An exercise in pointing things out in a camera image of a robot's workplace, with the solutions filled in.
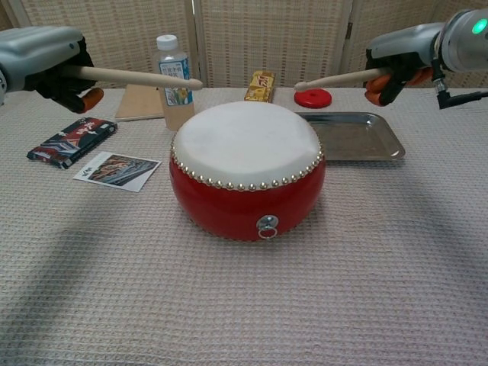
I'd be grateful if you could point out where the silver metal tray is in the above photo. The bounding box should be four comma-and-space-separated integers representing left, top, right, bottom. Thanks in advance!
295, 111, 406, 164

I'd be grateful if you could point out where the beige woven tablecloth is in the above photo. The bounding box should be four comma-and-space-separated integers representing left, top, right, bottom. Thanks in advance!
0, 85, 488, 366

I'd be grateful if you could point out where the red plastic disc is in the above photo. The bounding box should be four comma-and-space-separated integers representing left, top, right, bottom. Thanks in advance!
293, 87, 333, 110

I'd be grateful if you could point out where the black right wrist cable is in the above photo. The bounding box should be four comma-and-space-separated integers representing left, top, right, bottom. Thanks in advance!
432, 56, 488, 111

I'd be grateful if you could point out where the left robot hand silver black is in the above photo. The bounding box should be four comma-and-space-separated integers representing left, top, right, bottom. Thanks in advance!
0, 25, 104, 114

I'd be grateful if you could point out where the dark patterned packet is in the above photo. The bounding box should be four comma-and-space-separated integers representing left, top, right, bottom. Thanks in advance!
26, 116, 118, 170

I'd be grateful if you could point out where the gold snack package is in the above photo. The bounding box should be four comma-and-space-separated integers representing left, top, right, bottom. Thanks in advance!
243, 70, 277, 104

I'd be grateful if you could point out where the woven folding screen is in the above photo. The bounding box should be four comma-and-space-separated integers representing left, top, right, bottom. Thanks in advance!
0, 0, 488, 97

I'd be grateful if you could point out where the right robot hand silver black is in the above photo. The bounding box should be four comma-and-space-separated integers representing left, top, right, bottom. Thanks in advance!
364, 22, 445, 108

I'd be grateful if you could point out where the brown kraft notebook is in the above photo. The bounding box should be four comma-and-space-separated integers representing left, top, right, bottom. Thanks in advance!
114, 79, 169, 123

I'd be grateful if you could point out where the red drum white skin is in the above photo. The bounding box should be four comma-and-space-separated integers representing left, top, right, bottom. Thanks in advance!
169, 100, 327, 242

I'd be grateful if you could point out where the clear water bottle white cap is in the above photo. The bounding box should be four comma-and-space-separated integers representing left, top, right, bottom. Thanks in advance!
156, 34, 196, 132

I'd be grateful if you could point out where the white picture postcard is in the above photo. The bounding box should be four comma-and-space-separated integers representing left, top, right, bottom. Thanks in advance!
72, 150, 163, 193

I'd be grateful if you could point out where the wooden drumstick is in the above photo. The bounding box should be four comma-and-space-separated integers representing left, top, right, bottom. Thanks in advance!
294, 67, 386, 92
75, 65, 204, 92

